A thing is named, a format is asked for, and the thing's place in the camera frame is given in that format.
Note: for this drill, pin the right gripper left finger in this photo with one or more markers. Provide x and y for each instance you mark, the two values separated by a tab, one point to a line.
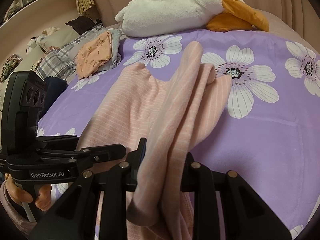
99	190

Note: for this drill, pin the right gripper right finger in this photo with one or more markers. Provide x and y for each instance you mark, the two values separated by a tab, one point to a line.
226	207

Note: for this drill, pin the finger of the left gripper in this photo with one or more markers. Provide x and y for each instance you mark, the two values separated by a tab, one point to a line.
87	157

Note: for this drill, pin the pink striped long-sleeve shirt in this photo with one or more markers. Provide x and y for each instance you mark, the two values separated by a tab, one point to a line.
173	117

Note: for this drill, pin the pink sleeved left forearm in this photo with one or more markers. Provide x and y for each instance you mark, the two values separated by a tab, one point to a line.
16	213

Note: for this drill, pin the person's left hand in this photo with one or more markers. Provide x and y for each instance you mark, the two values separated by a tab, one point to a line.
18	195

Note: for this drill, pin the dark navy garment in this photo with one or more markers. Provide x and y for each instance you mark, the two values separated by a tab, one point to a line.
55	87

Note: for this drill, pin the purple floral bed sheet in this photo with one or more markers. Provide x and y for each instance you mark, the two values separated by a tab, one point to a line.
269	131

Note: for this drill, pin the plaid grey blanket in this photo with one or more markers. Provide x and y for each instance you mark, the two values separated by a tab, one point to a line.
57	63

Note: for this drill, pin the folded orange patterned garment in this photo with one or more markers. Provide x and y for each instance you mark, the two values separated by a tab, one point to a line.
94	54

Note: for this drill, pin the white stuffed toy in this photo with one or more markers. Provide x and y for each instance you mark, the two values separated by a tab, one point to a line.
34	41

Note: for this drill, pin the beige pillow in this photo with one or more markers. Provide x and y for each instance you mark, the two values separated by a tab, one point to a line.
59	38

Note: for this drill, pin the folded grey garment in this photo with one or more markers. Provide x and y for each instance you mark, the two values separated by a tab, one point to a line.
116	57

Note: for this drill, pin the dark brown cushion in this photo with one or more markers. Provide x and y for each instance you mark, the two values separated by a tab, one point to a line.
82	24

